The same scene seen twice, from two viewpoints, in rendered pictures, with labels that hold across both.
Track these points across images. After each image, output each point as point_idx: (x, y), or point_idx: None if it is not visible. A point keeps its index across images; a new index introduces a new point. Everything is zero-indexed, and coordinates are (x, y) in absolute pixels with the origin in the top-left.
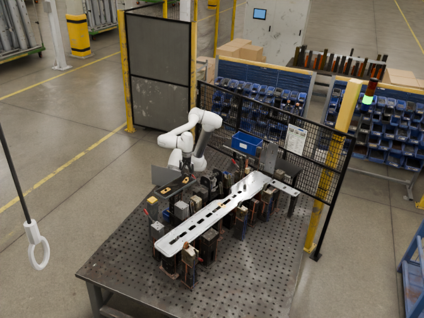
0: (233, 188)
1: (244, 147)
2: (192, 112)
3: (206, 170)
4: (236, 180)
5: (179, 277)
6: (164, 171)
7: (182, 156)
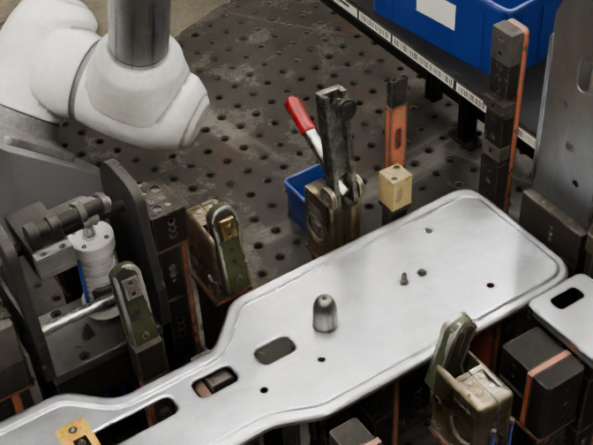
0: (242, 313)
1: (443, 18)
2: None
3: (242, 142)
4: (319, 249)
5: None
6: None
7: (48, 49)
